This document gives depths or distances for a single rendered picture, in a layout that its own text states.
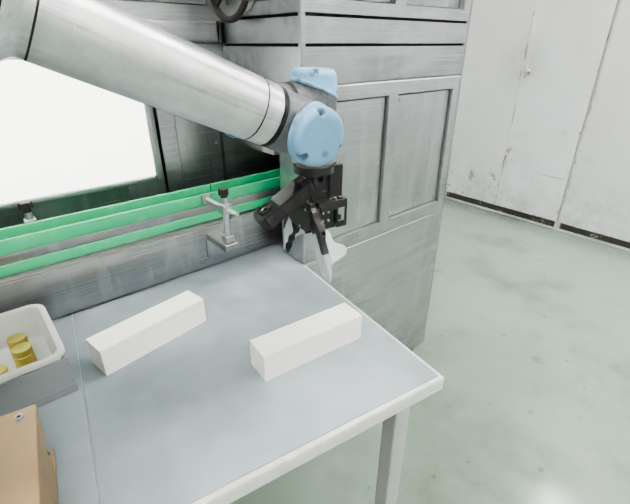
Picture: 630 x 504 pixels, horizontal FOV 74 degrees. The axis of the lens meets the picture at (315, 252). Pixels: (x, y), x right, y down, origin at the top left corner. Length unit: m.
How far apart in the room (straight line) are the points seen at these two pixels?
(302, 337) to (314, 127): 0.47
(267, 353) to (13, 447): 0.40
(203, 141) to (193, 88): 0.94
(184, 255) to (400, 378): 0.67
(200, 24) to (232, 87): 0.88
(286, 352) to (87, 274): 0.54
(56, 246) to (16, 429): 0.48
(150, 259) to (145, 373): 0.35
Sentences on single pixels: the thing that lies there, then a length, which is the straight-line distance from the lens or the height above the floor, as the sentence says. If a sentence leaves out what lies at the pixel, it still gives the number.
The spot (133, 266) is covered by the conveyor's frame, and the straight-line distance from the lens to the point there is 1.16.
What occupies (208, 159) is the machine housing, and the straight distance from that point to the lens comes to 1.42.
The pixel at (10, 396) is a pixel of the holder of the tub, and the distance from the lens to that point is 0.92.
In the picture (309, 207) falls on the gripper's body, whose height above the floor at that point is 1.08.
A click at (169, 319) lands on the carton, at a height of 0.80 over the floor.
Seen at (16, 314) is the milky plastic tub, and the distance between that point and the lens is 1.07.
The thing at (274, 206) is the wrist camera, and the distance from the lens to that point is 0.72.
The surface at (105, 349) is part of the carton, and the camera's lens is 0.92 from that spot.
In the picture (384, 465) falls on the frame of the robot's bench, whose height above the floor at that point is 0.48.
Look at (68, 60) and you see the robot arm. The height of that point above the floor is 1.32.
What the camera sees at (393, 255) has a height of 0.64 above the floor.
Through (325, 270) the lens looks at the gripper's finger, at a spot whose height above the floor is 0.98.
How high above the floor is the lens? 1.34
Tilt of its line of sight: 26 degrees down
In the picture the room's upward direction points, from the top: straight up
